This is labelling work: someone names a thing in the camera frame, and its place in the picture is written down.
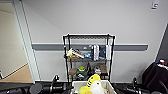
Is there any tall white box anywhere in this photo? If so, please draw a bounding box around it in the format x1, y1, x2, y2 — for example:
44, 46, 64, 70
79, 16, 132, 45
92, 43, 100, 62

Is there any yellow white bird plush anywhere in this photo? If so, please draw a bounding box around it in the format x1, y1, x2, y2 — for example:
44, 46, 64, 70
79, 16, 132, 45
86, 73, 108, 94

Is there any flat printed picture box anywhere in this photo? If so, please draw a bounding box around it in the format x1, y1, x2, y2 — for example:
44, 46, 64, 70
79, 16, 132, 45
71, 48, 86, 60

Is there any small blue toy pack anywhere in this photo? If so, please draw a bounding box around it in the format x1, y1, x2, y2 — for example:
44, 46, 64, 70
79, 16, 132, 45
82, 51, 93, 60

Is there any small cardboard box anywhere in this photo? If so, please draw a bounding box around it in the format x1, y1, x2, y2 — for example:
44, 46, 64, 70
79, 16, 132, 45
68, 67, 78, 76

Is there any black office chair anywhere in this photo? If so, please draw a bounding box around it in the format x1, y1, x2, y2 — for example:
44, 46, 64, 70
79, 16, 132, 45
141, 61, 168, 94

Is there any green yellow toy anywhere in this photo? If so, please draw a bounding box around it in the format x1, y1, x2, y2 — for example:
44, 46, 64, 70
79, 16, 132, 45
77, 65, 86, 74

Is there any large white box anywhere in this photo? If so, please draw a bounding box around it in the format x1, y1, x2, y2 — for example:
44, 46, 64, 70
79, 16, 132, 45
105, 44, 113, 61

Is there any black pointed bag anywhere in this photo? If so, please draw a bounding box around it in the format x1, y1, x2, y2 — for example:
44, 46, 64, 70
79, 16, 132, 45
85, 62, 92, 80

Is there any black wire shelf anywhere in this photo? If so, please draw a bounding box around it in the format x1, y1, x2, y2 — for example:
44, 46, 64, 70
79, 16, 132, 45
62, 33, 117, 85

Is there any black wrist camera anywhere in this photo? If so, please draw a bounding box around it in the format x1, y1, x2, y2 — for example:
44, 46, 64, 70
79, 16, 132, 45
49, 73, 61, 85
131, 76, 139, 87

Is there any small white pack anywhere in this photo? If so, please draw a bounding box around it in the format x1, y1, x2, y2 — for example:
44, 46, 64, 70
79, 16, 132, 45
93, 66, 101, 75

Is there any red blue desk clutter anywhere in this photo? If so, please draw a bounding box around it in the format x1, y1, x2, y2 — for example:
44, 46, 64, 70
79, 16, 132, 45
154, 58, 168, 66

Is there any stacked cardboard box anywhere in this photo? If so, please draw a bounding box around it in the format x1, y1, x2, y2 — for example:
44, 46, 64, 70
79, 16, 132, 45
99, 63, 108, 75

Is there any blue bag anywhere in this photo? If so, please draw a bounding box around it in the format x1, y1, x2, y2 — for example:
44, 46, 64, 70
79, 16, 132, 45
98, 45, 107, 61

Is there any white door frame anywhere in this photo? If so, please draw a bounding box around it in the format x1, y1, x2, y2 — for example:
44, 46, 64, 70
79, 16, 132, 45
12, 0, 36, 83

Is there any pale spotted woven basket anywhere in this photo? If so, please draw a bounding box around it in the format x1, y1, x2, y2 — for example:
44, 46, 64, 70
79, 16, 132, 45
71, 79, 118, 94

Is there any white wall sign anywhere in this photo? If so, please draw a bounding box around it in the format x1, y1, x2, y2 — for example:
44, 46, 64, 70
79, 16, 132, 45
151, 1, 160, 10

